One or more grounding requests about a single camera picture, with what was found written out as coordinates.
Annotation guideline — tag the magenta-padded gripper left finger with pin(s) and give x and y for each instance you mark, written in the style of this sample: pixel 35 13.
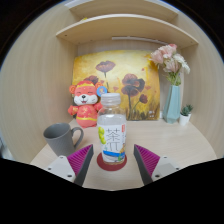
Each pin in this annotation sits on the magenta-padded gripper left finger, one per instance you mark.
pixel 78 161

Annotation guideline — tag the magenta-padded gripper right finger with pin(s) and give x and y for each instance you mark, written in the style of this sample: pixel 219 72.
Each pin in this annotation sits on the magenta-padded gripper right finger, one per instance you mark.
pixel 150 161

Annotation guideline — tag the clear drink bottle white label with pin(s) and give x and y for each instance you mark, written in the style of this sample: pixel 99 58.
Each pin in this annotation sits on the clear drink bottle white label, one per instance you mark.
pixel 112 136

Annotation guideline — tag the grey textured mug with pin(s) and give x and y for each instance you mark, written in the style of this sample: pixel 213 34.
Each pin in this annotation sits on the grey textured mug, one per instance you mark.
pixel 60 140

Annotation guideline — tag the flat round red coaster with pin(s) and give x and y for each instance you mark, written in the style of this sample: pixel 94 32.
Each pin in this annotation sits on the flat round red coaster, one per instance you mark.
pixel 111 166

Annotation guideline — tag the red plush mouse toy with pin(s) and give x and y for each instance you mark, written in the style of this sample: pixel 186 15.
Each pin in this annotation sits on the red plush mouse toy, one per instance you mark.
pixel 86 110

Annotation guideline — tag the small succulent in white pot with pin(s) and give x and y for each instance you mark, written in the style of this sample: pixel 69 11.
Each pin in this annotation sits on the small succulent in white pot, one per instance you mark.
pixel 185 115

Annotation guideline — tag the teal faceted vase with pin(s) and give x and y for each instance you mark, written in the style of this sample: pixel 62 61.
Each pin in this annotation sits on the teal faceted vase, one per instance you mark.
pixel 171 105

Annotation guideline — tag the yellow poppy flower painting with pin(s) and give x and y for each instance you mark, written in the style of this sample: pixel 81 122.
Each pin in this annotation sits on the yellow poppy flower painting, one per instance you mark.
pixel 116 63

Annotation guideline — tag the pink and white flower bouquet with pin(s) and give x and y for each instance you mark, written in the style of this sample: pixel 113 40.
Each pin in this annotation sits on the pink and white flower bouquet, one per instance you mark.
pixel 168 58

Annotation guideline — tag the white light bar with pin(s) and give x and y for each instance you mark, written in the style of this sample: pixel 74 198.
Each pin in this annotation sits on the white light bar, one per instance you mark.
pixel 138 39

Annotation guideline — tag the light wooden shelf unit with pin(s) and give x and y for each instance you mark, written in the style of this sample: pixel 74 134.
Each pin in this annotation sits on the light wooden shelf unit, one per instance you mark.
pixel 126 28

